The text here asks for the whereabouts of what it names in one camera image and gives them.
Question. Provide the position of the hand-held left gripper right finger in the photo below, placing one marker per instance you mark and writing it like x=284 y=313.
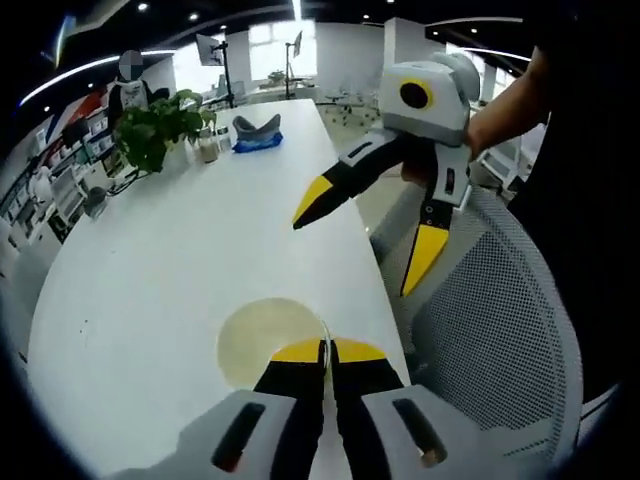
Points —
x=400 y=430

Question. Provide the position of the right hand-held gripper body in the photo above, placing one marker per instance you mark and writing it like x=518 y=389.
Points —
x=440 y=110

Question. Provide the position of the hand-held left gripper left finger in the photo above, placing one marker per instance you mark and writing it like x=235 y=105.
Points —
x=240 y=435

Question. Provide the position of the person's right hand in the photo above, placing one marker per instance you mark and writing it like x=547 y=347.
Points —
x=420 y=165

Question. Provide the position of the blue tissue packet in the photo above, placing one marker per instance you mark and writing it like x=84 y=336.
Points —
x=257 y=145

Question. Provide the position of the grey curved cradle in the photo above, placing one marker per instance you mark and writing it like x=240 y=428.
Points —
x=256 y=129

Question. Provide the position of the grey mesh office chair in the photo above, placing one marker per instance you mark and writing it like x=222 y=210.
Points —
x=500 y=310

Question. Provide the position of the glass jar with beige contents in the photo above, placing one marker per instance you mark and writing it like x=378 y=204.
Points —
x=209 y=152

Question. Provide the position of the small monitor on thin stand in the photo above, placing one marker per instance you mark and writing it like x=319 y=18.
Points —
x=295 y=50

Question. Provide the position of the white table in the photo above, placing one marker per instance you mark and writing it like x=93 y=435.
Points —
x=200 y=240

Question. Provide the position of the large monitor on black stand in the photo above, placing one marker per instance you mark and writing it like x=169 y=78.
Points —
x=210 y=50

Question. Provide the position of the green potted plant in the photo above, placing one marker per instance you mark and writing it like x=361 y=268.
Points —
x=155 y=130

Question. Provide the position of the dark grey round object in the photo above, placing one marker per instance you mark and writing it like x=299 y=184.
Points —
x=95 y=201

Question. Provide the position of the curved ceiling strip light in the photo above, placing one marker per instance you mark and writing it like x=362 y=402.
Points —
x=75 y=70

